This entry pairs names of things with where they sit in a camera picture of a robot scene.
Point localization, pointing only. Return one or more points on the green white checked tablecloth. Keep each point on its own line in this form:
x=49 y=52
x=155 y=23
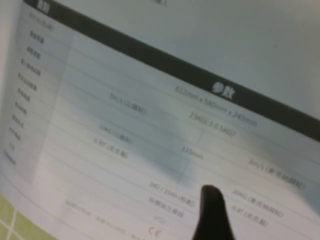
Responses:
x=15 y=220

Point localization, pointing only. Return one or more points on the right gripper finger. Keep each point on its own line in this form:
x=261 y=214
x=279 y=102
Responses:
x=212 y=220

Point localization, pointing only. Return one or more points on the white product manual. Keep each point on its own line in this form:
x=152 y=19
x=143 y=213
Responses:
x=150 y=100

